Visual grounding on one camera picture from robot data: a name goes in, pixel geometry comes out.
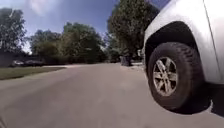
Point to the tall leafy tree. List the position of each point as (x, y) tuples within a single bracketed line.
[(11, 30)]

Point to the row of trees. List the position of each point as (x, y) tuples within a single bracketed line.
[(70, 45)]

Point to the dark low building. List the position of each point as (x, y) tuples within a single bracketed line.
[(8, 59)]

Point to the dark vehicle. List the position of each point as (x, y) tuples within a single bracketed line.
[(33, 62)]

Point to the grass verge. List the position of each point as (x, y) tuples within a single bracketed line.
[(23, 72)]

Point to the grey asphalt road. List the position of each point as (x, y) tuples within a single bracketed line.
[(93, 96)]

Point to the pale vehicle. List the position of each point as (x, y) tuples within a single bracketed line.
[(17, 63)]

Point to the white pickup truck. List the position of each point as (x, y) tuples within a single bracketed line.
[(186, 50)]

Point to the large dark green tree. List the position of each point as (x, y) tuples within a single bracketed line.
[(131, 26)]

